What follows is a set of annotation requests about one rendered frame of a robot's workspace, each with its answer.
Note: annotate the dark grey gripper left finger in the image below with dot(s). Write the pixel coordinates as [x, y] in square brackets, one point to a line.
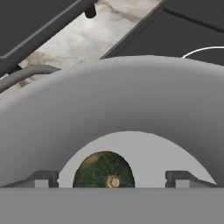
[43, 178]

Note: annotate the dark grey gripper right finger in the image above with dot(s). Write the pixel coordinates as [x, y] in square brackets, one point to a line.
[180, 178]

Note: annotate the green squash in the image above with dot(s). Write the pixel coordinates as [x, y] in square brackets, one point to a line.
[100, 170]

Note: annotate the black hob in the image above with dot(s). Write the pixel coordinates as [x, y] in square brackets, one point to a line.
[180, 32]

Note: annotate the dark grey cupboard door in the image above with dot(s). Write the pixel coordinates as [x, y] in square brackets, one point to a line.
[32, 23]

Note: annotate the black round knob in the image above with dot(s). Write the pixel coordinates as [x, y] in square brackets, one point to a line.
[90, 12]

